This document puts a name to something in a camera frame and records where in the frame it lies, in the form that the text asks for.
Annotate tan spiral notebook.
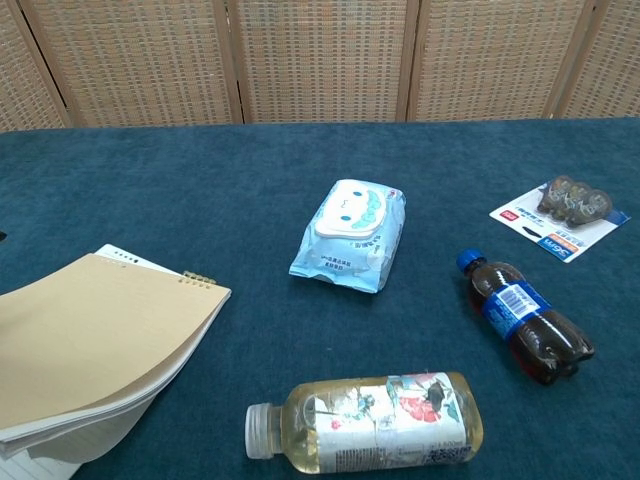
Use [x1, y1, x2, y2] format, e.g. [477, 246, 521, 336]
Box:
[0, 243, 233, 480]

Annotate teal velvet tablecloth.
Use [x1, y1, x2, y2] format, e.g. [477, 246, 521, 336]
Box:
[0, 117, 640, 480]

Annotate light blue wet wipes pack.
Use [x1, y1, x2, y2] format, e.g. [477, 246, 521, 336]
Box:
[288, 178, 407, 296]

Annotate woven wooden folding screen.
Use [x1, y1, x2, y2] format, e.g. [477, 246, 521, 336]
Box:
[0, 0, 640, 133]

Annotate floral label tea bottle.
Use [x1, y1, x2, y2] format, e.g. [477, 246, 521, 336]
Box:
[244, 370, 485, 475]

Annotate blue label cola bottle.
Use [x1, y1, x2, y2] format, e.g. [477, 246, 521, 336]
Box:
[455, 247, 597, 386]

